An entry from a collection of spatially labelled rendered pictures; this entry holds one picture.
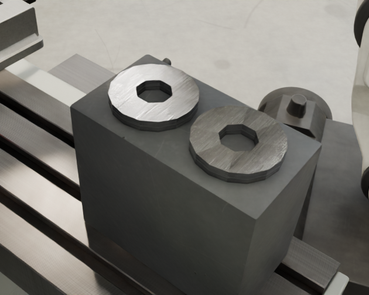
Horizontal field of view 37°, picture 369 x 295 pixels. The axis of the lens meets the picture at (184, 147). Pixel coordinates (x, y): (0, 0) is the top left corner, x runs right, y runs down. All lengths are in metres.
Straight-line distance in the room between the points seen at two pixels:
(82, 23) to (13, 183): 2.05
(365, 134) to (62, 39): 1.82
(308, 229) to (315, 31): 1.78
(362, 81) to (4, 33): 0.58
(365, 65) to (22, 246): 0.58
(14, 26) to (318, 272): 0.59
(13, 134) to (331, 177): 0.73
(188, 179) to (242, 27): 2.30
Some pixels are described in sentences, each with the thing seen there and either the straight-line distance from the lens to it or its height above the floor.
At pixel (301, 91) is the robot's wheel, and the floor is 0.60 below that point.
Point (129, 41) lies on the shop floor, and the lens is 2.60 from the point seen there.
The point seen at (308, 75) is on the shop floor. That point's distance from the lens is 2.51.
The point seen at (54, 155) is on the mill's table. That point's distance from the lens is 0.76.
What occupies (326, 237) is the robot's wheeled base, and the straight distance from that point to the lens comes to 1.15.
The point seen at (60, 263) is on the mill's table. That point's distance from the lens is 0.65.
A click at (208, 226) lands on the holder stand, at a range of 0.50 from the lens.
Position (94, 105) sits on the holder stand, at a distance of 0.55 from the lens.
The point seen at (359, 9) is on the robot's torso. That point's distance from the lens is 0.91.
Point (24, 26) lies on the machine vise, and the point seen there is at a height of 0.96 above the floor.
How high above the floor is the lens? 1.46
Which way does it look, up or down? 45 degrees down
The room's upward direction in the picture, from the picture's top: 4 degrees clockwise
